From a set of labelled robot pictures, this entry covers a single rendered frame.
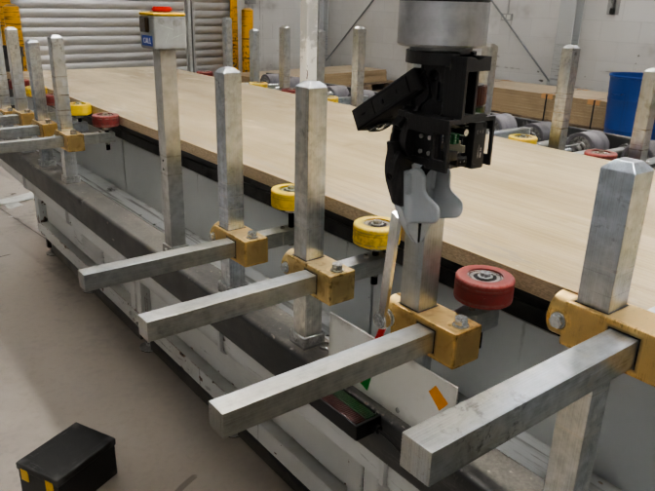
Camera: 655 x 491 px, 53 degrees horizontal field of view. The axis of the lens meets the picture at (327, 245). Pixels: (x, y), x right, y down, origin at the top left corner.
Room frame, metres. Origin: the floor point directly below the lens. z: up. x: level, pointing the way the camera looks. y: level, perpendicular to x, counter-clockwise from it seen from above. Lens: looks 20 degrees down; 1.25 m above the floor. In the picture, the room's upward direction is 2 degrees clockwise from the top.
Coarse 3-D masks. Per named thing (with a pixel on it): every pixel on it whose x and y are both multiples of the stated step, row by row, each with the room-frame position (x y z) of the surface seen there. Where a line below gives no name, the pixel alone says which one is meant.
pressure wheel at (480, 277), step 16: (464, 272) 0.83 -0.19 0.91; (480, 272) 0.84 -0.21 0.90; (496, 272) 0.84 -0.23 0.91; (464, 288) 0.80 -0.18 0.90; (480, 288) 0.78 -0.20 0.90; (496, 288) 0.78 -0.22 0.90; (512, 288) 0.80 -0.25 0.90; (464, 304) 0.80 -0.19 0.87; (480, 304) 0.78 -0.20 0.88; (496, 304) 0.78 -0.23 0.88
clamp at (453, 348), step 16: (400, 304) 0.80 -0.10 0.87; (400, 320) 0.79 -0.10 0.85; (416, 320) 0.77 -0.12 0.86; (432, 320) 0.75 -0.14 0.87; (448, 320) 0.76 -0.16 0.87; (448, 336) 0.72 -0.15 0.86; (464, 336) 0.72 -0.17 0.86; (480, 336) 0.74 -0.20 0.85; (432, 352) 0.74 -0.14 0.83; (448, 352) 0.72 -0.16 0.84; (464, 352) 0.73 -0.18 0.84
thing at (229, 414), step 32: (480, 320) 0.79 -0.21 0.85; (352, 352) 0.68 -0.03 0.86; (384, 352) 0.69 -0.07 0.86; (416, 352) 0.72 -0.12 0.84; (256, 384) 0.61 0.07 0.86; (288, 384) 0.61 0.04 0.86; (320, 384) 0.63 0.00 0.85; (352, 384) 0.66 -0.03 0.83; (224, 416) 0.55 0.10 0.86; (256, 416) 0.58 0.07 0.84
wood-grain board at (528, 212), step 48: (96, 96) 2.42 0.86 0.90; (144, 96) 2.45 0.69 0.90; (192, 96) 2.49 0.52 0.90; (288, 96) 2.56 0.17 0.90; (192, 144) 1.65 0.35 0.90; (288, 144) 1.67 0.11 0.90; (336, 144) 1.69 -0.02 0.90; (384, 144) 1.71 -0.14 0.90; (528, 144) 1.76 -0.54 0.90; (336, 192) 1.23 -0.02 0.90; (384, 192) 1.24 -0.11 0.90; (480, 192) 1.26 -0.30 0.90; (528, 192) 1.27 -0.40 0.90; (576, 192) 1.28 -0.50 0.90; (480, 240) 0.98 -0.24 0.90; (528, 240) 0.99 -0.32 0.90; (576, 240) 0.99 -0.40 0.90; (528, 288) 0.84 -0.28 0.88; (576, 288) 0.80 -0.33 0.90
